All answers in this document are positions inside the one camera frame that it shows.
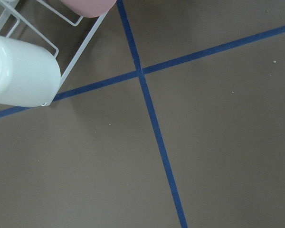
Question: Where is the pink cup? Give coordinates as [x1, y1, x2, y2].
[61, 0, 117, 18]

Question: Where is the white cup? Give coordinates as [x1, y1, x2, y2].
[0, 36, 61, 107]

